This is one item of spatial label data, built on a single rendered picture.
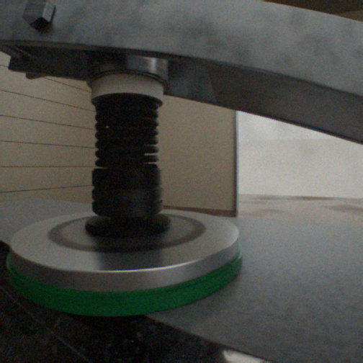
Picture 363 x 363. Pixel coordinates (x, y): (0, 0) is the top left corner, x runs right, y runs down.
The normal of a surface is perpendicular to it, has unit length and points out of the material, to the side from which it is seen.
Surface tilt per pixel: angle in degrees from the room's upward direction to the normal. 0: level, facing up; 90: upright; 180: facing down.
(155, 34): 90
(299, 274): 0
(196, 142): 90
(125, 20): 90
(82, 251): 0
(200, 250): 0
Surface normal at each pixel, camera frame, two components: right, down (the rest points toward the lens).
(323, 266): 0.00, -1.00
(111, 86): -0.13, 0.05
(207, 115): -0.47, 0.05
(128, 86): 0.26, 0.05
